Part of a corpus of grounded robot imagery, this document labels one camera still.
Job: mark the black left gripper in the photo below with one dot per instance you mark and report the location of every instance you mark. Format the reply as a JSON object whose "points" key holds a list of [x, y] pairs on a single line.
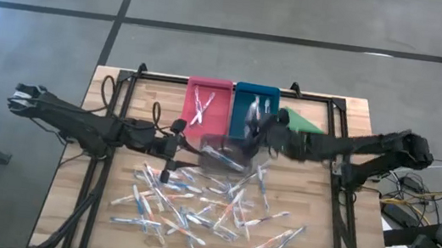
{"points": [[166, 147]]}

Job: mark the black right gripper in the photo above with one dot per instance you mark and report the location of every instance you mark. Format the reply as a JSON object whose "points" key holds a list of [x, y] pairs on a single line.
{"points": [[283, 138]]}

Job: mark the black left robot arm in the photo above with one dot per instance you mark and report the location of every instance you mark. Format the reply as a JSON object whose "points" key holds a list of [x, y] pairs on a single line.
{"points": [[84, 125]]}

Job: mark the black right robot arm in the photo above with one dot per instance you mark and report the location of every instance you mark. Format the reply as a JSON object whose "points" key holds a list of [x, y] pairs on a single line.
{"points": [[372, 146]]}

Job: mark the clear smoky plastic bin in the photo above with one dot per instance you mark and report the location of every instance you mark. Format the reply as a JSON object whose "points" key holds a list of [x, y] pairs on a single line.
{"points": [[212, 140]]}

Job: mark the blue plastic bin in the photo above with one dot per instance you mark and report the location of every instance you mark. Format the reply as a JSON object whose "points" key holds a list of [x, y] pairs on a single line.
{"points": [[241, 101]]}

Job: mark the red plastic bin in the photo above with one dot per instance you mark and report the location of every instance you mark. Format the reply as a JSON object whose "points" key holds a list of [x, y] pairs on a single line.
{"points": [[218, 115]]}

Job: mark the plastic-wrapped toothbrush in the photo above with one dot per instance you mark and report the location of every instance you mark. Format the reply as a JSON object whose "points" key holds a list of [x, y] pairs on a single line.
{"points": [[248, 179]]}

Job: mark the green plastic lid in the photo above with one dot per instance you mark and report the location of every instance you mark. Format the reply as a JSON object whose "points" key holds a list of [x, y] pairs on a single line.
{"points": [[306, 124]]}

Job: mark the black power strip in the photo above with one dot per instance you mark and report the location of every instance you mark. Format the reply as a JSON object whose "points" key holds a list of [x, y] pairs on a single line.
{"points": [[395, 213]]}

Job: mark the black power brick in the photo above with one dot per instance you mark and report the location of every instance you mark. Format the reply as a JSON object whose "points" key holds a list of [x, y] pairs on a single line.
{"points": [[411, 183]]}

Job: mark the black desk bar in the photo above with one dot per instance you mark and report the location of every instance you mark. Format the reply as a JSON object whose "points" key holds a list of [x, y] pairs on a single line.
{"points": [[407, 236]]}

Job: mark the black frame clamp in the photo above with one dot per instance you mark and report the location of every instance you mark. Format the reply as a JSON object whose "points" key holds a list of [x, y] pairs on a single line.
{"points": [[296, 90], [142, 68]]}

